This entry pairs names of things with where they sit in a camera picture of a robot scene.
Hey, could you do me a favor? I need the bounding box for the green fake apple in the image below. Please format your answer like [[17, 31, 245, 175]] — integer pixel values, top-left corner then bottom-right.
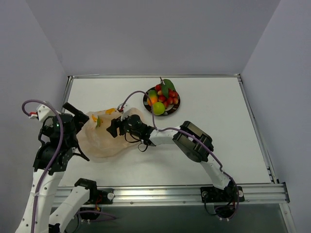
[[96, 117, 103, 128]]

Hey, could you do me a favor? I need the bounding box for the translucent orange plastic bag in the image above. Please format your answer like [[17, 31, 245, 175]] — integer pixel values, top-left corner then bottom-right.
[[77, 108, 138, 163]]

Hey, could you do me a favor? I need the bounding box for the green fake lime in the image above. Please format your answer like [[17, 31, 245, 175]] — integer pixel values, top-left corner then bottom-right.
[[152, 102, 166, 116]]

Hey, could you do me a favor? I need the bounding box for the green orange fake mango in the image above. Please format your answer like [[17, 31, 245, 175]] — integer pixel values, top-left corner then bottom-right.
[[147, 90, 158, 106]]

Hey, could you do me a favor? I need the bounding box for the red fake cherry bunch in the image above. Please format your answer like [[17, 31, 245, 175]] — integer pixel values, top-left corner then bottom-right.
[[154, 77, 180, 110]]

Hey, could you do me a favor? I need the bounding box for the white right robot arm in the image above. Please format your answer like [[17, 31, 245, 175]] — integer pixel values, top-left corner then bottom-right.
[[106, 115, 235, 200]]

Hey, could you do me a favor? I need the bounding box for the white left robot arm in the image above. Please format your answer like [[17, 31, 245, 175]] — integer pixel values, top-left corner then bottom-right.
[[16, 100, 99, 233]]

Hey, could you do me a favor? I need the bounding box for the brown rimmed ceramic plate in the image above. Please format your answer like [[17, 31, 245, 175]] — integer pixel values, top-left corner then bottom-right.
[[143, 84, 180, 116]]

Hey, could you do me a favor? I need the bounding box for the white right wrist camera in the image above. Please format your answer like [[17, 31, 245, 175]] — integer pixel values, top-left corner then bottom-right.
[[117, 103, 131, 121]]

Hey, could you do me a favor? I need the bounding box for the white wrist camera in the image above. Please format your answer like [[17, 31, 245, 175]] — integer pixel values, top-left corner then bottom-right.
[[28, 104, 56, 123], [117, 103, 131, 121]]

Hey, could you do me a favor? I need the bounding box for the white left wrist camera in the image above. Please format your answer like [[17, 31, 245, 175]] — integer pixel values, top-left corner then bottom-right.
[[28, 104, 56, 123]]

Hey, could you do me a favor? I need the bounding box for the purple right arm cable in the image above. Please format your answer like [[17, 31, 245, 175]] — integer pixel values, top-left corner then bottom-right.
[[120, 90, 240, 216]]

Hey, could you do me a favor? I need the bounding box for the aluminium front frame rail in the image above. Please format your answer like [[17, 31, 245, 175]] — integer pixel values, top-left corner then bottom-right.
[[98, 183, 290, 207]]

